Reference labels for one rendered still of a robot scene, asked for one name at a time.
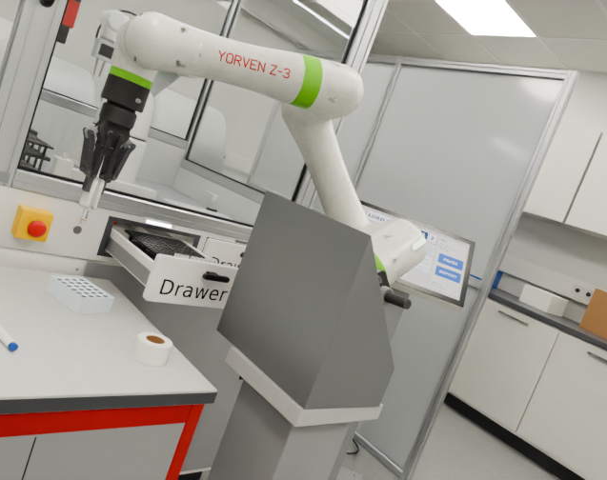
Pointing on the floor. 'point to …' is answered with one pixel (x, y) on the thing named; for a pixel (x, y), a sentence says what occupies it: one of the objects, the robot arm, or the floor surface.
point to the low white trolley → (79, 389)
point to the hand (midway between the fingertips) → (91, 192)
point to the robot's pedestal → (278, 431)
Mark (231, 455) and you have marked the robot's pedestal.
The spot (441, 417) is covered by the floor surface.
